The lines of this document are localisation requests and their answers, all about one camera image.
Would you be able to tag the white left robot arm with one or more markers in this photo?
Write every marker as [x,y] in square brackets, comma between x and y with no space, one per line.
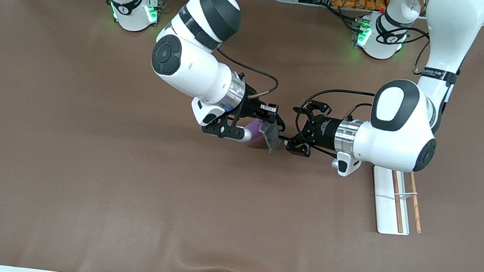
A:
[389,140]

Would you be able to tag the purple and grey towel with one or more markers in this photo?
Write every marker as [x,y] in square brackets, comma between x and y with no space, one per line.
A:
[267,137]

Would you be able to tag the white rack with wooden bars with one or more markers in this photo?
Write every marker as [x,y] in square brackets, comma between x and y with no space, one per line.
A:
[388,205]

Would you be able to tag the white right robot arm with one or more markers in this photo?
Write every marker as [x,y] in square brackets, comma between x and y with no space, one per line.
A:
[194,70]

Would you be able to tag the brown table cover mat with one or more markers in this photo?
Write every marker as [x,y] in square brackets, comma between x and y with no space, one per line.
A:
[234,199]

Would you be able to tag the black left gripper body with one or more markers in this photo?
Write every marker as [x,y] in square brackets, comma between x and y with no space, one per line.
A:
[324,131]

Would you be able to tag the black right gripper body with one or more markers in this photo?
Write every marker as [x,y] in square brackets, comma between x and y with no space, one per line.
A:
[252,106]

